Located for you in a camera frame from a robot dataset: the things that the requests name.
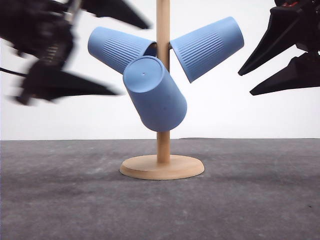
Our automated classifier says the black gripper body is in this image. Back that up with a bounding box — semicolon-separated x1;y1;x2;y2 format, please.
0;0;82;71
270;0;320;59

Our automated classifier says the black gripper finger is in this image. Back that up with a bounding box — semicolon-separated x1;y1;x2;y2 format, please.
250;52;320;96
13;60;121;105
238;7;301;76
81;0;151;29

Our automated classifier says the blue ribbed cup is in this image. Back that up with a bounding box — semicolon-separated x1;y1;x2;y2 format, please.
87;26;157;74
170;16;245;83
123;55;188;132

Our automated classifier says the wooden mug tree stand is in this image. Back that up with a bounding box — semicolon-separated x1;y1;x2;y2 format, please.
119;0;205;181

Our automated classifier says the black cable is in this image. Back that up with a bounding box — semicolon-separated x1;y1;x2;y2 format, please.
0;67;29;78

